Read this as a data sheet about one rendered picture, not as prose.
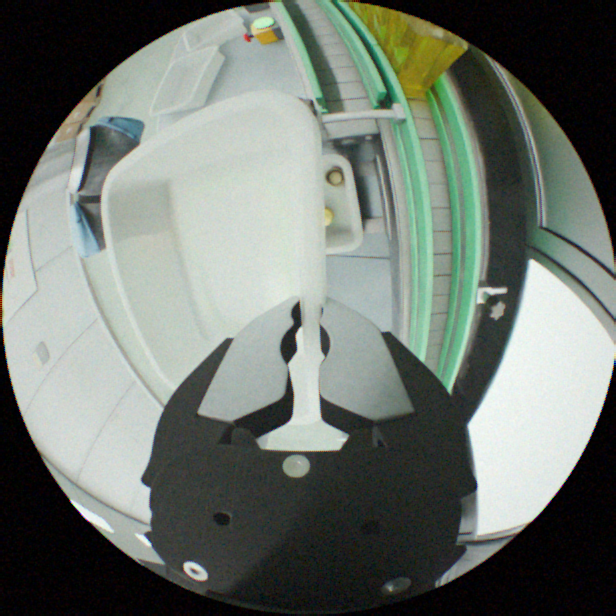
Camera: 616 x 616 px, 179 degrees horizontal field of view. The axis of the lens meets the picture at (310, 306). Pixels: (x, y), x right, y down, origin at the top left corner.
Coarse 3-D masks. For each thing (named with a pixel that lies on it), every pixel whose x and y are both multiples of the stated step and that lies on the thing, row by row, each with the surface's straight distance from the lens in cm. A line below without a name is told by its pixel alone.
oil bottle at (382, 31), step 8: (376, 8) 33; (384, 8) 30; (376, 16) 34; (384, 16) 31; (392, 16) 29; (376, 24) 35; (384, 24) 32; (392, 24) 30; (376, 32) 36; (384, 32) 33; (376, 40) 37; (384, 40) 34; (384, 48) 35
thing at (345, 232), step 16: (336, 160) 38; (352, 176) 37; (336, 192) 44; (352, 192) 37; (336, 208) 45; (352, 208) 38; (336, 224) 45; (352, 224) 43; (336, 240) 42; (352, 240) 40
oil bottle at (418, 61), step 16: (400, 16) 27; (400, 32) 28; (416, 32) 24; (432, 32) 24; (448, 32) 24; (400, 48) 29; (416, 48) 26; (432, 48) 26; (448, 48) 26; (464, 48) 26; (400, 64) 30; (416, 64) 29; (432, 64) 29; (448, 64) 29; (400, 80) 33; (416, 80) 34; (432, 80) 34
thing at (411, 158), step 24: (336, 0) 48; (360, 24) 39; (384, 72) 32; (408, 120) 28; (408, 144) 28; (408, 168) 31; (408, 192) 32; (432, 240) 27; (432, 264) 28; (432, 288) 30
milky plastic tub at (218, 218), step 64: (192, 128) 12; (256, 128) 13; (128, 192) 21; (192, 192) 21; (256, 192) 17; (320, 192) 9; (128, 256) 20; (192, 256) 22; (256, 256) 18; (320, 256) 9; (192, 320) 26
